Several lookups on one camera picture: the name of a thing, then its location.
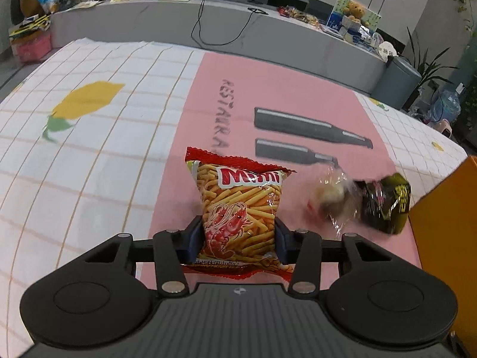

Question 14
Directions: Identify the blue water bottle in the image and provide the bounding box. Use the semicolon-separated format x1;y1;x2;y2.
428;89;462;123

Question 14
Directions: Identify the clear bun packet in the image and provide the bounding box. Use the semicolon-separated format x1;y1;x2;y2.
306;157;368;240

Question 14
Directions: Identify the lemon print checked tablecloth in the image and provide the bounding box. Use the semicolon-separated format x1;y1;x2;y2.
0;37;471;331

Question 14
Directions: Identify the long leaf potted plant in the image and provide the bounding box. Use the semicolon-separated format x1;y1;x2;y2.
404;26;460;110

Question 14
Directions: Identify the black yellow snack packet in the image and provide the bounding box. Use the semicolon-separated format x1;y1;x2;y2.
354;172;412;235

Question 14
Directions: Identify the pile of snacks on counter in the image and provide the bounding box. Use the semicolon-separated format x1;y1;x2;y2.
278;5;322;27

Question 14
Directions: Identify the orange cardboard box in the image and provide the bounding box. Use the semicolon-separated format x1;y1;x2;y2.
408;155;477;357

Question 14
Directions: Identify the teddy bear picture board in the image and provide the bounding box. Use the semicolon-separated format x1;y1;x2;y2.
327;0;383;32

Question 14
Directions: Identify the pink box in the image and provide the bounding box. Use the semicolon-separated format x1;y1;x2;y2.
10;32;52;64

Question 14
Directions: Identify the grey bin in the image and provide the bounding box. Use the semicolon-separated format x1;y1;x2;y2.
372;56;422;109

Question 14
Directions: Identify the grey curved counter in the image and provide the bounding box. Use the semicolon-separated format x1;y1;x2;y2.
50;0;389;95

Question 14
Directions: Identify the black cable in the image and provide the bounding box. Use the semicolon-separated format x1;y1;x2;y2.
191;0;269;47

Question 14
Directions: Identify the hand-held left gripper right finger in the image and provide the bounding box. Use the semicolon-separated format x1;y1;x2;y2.
274;219;393;296

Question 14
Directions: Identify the red shrimp stick packet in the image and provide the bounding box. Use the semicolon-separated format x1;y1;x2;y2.
184;146;298;281

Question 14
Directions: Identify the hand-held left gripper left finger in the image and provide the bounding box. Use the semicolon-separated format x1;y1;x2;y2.
85;215;205;296

